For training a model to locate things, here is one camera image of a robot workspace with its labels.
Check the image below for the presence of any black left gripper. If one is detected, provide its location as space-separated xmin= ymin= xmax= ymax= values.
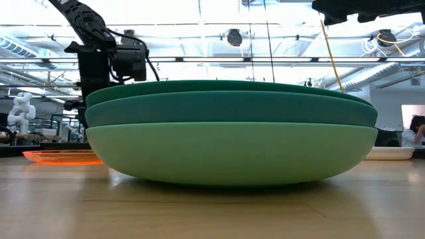
xmin=64 ymin=41 xmax=114 ymax=100

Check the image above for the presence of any orange transparent plastic plate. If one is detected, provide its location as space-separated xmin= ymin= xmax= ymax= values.
xmin=22 ymin=149 xmax=104 ymax=166

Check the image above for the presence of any dark green plastic plate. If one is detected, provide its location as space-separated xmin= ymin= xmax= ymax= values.
xmin=85 ymin=79 xmax=373 ymax=108

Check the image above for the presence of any teal green plastic plate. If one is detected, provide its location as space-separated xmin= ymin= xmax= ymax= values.
xmin=84 ymin=90 xmax=379 ymax=129

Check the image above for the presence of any white plastic plate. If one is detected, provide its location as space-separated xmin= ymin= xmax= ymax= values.
xmin=364 ymin=146 xmax=416 ymax=161

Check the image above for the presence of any white robot figure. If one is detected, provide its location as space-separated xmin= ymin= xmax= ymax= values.
xmin=6 ymin=92 xmax=37 ymax=135

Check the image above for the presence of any wooden background table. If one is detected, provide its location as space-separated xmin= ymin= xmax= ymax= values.
xmin=0 ymin=133 xmax=62 ymax=143

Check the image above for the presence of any light green plastic plate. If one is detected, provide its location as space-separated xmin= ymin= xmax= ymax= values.
xmin=85 ymin=121 xmax=379 ymax=187

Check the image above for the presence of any long ceiling light strip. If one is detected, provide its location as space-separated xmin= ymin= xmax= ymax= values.
xmin=0 ymin=56 xmax=425 ymax=64

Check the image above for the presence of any person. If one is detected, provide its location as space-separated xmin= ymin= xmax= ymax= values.
xmin=400 ymin=114 xmax=425 ymax=149

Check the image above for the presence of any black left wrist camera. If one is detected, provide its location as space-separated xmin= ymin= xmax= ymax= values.
xmin=111 ymin=29 xmax=148 ymax=83

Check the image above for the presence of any black camera cable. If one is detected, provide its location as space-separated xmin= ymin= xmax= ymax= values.
xmin=105 ymin=28 xmax=161 ymax=83

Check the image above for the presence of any black metal table frame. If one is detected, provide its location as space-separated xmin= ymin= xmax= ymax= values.
xmin=0 ymin=142 xmax=92 ymax=158

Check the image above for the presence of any black ceiling cable reel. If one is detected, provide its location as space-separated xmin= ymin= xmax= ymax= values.
xmin=226 ymin=28 xmax=244 ymax=48
xmin=377 ymin=29 xmax=397 ymax=47

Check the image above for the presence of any black hanging cable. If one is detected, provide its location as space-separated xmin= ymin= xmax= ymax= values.
xmin=248 ymin=0 xmax=255 ymax=82
xmin=263 ymin=0 xmax=276 ymax=83

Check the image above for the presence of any yellow hanging cable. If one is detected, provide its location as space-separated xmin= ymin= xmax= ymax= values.
xmin=319 ymin=18 xmax=346 ymax=94

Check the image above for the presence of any silver ventilation duct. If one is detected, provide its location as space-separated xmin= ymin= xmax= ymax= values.
xmin=327 ymin=61 xmax=425 ymax=94

